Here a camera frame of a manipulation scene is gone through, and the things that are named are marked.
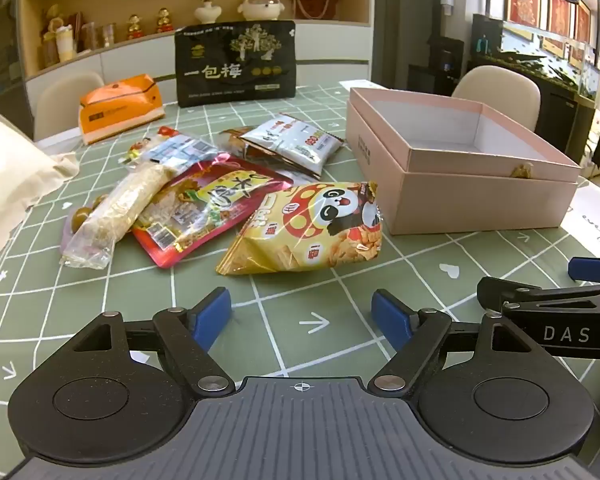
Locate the clear rice cracker packet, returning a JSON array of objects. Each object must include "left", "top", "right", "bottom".
[{"left": 60, "top": 162, "right": 179, "bottom": 270}]

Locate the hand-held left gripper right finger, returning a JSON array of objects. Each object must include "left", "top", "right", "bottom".
[{"left": 370, "top": 289, "right": 533, "bottom": 395}]

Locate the beige chair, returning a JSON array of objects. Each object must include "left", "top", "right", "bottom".
[
  {"left": 451, "top": 65, "right": 541, "bottom": 132},
  {"left": 32, "top": 71, "right": 106, "bottom": 142}
]

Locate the white snack packet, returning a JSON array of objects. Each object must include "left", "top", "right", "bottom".
[{"left": 240, "top": 112, "right": 345, "bottom": 177}]

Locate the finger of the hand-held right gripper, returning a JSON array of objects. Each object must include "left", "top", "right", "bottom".
[
  {"left": 477, "top": 276, "right": 600, "bottom": 312},
  {"left": 568, "top": 256, "right": 600, "bottom": 282}
]

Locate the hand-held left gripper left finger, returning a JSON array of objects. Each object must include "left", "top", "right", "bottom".
[{"left": 72, "top": 287, "right": 235, "bottom": 396}]

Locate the orange tissue box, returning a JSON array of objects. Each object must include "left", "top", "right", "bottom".
[{"left": 78, "top": 74, "right": 165, "bottom": 146}]

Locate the green checked tablecloth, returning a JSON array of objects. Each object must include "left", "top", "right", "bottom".
[{"left": 0, "top": 79, "right": 600, "bottom": 480}]

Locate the clear printed snack packet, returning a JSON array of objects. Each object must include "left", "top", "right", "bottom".
[{"left": 120, "top": 126, "right": 221, "bottom": 171}]

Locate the white paper sheet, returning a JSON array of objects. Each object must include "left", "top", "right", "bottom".
[{"left": 337, "top": 79, "right": 377, "bottom": 95}]

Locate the red snack packet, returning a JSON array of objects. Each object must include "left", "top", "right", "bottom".
[{"left": 131, "top": 154, "right": 295, "bottom": 269}]

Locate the brown snack packet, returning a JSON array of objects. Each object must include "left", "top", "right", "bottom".
[{"left": 218, "top": 127, "right": 262, "bottom": 162}]

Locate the white vase with gold flowers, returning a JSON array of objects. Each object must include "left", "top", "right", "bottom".
[{"left": 194, "top": 0, "right": 223, "bottom": 26}]

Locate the white paper runner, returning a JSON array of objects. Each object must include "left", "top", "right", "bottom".
[{"left": 562, "top": 179, "right": 600, "bottom": 262}]

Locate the white round rabbit toy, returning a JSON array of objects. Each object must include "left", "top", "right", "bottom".
[{"left": 237, "top": 0, "right": 286, "bottom": 23}]

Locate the cream cloth bag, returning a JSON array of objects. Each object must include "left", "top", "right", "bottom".
[{"left": 0, "top": 102, "right": 81, "bottom": 282}]

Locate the glass fish tank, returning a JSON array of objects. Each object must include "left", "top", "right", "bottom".
[{"left": 470, "top": 0, "right": 600, "bottom": 111}]

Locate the black paper bag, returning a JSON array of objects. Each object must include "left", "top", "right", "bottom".
[{"left": 174, "top": 20, "right": 297, "bottom": 109}]

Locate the pink cardboard box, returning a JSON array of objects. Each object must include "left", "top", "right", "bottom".
[{"left": 345, "top": 87, "right": 581, "bottom": 236}]

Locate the yellow panda snack bag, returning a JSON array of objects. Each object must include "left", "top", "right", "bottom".
[{"left": 216, "top": 181, "right": 384, "bottom": 277}]

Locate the black floor appliance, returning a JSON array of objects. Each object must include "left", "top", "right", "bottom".
[{"left": 406, "top": 35, "right": 467, "bottom": 97}]

